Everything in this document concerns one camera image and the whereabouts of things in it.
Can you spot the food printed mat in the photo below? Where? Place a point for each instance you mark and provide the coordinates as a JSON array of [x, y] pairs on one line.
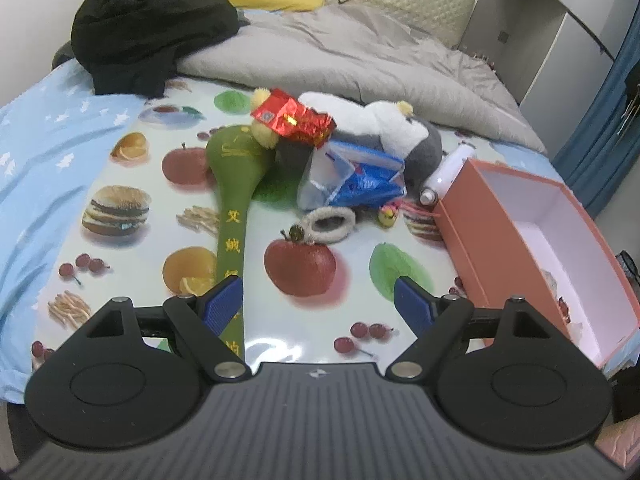
[[150, 200]]

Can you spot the black jacket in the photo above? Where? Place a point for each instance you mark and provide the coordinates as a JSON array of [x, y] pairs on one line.
[[150, 25]]

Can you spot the blue plastic bag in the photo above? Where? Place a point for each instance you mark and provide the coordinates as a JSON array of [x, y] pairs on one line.
[[370, 185]]

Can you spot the red foil packet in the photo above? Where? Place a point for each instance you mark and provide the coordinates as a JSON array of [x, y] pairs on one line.
[[295, 120]]

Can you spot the white wardrobe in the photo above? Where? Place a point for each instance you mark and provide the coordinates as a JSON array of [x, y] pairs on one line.
[[540, 35]]

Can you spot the grey duvet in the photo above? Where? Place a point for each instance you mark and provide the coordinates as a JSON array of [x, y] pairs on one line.
[[350, 60]]

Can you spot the orange cardboard box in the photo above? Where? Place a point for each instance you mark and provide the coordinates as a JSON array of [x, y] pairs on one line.
[[480, 225]]

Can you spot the yellow bear plush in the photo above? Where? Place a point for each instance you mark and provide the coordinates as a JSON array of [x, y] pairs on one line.
[[262, 132]]

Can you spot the white fluffy scrunchie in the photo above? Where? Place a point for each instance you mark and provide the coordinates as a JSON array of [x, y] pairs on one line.
[[345, 227]]

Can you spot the green massage hammer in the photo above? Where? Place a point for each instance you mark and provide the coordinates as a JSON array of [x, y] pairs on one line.
[[235, 170]]

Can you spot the blue curtain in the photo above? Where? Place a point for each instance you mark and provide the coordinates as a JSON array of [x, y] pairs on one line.
[[600, 135]]

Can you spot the grey white penguin plush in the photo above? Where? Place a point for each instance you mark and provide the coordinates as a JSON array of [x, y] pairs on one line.
[[425, 147]]

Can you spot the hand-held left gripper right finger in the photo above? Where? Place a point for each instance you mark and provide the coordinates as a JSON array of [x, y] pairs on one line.
[[412, 305]]

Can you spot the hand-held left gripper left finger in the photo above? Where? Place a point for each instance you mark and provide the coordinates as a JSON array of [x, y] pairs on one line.
[[222, 305]]

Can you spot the white spray can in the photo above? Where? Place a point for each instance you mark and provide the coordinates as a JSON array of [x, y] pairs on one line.
[[450, 167]]

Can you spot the pink yellow bird toy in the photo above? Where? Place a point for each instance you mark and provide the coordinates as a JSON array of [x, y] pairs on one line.
[[387, 216]]

